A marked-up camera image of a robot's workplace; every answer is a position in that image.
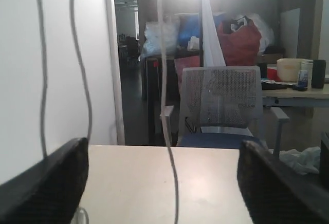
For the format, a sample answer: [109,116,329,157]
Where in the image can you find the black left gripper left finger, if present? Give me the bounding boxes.
[1,138,89,223]

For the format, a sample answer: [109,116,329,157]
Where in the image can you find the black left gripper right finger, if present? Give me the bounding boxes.
[237,141,328,223]

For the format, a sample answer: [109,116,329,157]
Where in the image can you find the white wired earphones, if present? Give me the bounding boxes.
[36,0,179,223]

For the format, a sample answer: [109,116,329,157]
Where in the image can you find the crumpled white plastic bag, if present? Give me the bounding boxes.
[279,146,321,175]

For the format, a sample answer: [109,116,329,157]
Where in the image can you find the grey mesh office chair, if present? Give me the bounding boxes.
[160,66,290,158]

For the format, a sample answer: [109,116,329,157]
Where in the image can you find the background desk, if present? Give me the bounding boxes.
[263,83,328,108]

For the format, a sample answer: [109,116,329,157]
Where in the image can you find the cream plastic container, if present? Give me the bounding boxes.
[277,58,303,82]

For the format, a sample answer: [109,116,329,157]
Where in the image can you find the white wipes canister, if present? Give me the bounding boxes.
[297,59,313,88]

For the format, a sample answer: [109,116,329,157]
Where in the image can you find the black cylindrical speaker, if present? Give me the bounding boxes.
[311,60,326,89]

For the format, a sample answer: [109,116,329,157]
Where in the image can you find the red bag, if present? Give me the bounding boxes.
[216,16,261,66]

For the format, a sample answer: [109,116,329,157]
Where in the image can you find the white plastic bag pile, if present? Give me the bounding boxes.
[140,16,180,59]

